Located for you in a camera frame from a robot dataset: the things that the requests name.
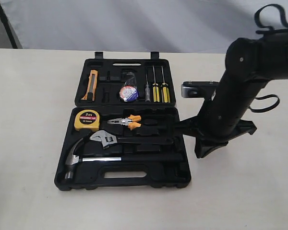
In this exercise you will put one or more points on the orange utility knife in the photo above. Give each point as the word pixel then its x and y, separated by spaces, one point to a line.
pixel 91 87

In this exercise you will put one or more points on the yellow black screwdriver right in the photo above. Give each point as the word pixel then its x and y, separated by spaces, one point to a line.
pixel 164 88

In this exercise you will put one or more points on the yellow measuring tape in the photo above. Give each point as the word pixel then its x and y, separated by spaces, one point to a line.
pixel 87 119

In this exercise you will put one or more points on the clear handled test screwdriver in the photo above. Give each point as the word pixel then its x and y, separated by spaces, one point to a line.
pixel 147 89

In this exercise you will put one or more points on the orange handled pliers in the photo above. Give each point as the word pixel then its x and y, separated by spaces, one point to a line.
pixel 133 122

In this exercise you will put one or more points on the PVC insulating tape roll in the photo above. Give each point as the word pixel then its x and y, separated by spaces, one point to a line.
pixel 129 92

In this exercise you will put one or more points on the yellow black screwdriver left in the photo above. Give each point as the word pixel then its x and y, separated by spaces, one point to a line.
pixel 156 96

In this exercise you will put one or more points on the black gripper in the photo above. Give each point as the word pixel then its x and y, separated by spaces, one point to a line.
pixel 219 119

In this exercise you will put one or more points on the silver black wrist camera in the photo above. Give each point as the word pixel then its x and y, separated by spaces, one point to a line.
pixel 198 89

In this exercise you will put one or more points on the black stand pole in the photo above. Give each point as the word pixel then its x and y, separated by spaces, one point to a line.
pixel 4 20

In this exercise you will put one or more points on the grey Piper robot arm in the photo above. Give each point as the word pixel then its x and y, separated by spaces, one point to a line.
pixel 250 66

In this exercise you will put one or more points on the yellow black screwdriver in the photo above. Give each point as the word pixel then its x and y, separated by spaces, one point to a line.
pixel 156 96
pixel 164 88

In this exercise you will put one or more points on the black plastic tool case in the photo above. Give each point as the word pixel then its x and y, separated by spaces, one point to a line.
pixel 112 74

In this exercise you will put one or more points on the claw hammer black grip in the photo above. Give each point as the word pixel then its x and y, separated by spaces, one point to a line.
pixel 73 160

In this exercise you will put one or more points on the adjustable wrench black handle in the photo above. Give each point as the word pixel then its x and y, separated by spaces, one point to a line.
pixel 107 139

